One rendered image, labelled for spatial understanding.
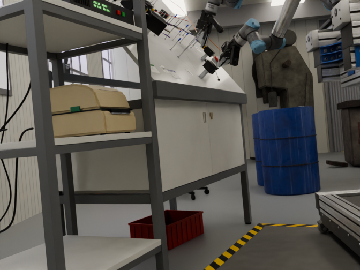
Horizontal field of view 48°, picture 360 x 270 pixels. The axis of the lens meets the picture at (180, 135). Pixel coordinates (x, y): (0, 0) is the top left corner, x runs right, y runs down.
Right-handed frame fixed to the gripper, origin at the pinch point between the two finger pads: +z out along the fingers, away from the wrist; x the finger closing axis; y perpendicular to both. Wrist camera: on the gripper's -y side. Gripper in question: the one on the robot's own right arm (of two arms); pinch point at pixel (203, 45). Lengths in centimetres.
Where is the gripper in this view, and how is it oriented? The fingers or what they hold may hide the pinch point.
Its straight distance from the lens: 253.4
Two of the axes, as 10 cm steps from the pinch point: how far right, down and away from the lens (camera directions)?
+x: -3.0, 2.2, -9.3
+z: -3.0, 9.0, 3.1
